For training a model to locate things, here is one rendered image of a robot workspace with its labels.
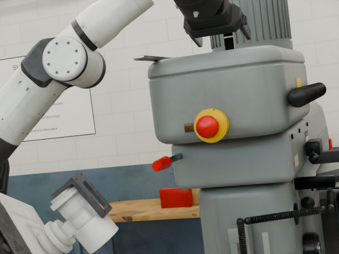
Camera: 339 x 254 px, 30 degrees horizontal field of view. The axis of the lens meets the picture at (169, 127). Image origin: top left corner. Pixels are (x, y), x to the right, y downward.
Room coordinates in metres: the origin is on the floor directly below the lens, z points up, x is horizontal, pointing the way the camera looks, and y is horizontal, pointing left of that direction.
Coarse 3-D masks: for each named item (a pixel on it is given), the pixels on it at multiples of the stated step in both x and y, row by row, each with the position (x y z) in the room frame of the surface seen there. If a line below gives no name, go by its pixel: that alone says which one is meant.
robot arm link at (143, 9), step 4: (136, 0) 1.11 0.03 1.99; (140, 0) 1.11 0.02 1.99; (144, 0) 1.11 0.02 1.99; (148, 0) 1.12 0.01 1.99; (140, 4) 1.12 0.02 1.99; (144, 4) 1.12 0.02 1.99; (148, 4) 1.12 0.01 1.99; (152, 4) 1.13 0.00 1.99; (140, 8) 1.12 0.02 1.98; (144, 8) 1.13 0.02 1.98; (148, 8) 1.14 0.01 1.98
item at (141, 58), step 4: (136, 56) 1.10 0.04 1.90; (140, 56) 1.10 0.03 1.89; (144, 56) 1.10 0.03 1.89; (148, 56) 1.13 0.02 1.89; (152, 56) 1.15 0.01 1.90; (156, 56) 1.18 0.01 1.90; (160, 56) 1.21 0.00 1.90; (140, 60) 1.14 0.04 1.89; (144, 60) 1.15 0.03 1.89; (148, 60) 1.16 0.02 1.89; (152, 60) 1.18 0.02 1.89; (156, 60) 1.20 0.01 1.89
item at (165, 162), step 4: (164, 156) 1.16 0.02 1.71; (172, 156) 1.20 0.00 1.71; (176, 156) 1.21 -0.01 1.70; (180, 156) 1.24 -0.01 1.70; (156, 160) 1.12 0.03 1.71; (160, 160) 1.13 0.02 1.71; (164, 160) 1.14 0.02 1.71; (168, 160) 1.15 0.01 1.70; (172, 160) 1.19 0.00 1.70; (176, 160) 1.21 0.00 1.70; (152, 164) 1.12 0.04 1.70; (156, 164) 1.12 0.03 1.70; (160, 164) 1.12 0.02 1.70; (164, 164) 1.13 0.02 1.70; (168, 164) 1.15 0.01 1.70; (152, 168) 1.12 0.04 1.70; (156, 168) 1.12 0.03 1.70; (160, 168) 1.12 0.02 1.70; (164, 168) 1.14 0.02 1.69
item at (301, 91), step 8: (296, 88) 1.11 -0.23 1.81; (304, 88) 1.14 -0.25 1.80; (312, 88) 1.24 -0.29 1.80; (320, 88) 1.39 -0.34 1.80; (288, 96) 1.12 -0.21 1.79; (296, 96) 1.11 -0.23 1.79; (304, 96) 1.10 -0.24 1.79; (312, 96) 1.19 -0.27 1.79; (320, 96) 1.43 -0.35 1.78; (296, 104) 1.11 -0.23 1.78; (304, 104) 1.11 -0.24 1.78
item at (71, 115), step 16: (0, 64) 6.35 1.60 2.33; (16, 64) 6.29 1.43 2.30; (0, 80) 6.36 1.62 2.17; (64, 96) 6.14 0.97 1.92; (80, 96) 6.08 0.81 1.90; (48, 112) 6.20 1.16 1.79; (64, 112) 6.15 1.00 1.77; (80, 112) 6.09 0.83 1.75; (48, 128) 6.21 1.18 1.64; (64, 128) 6.15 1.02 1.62; (80, 128) 6.10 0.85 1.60
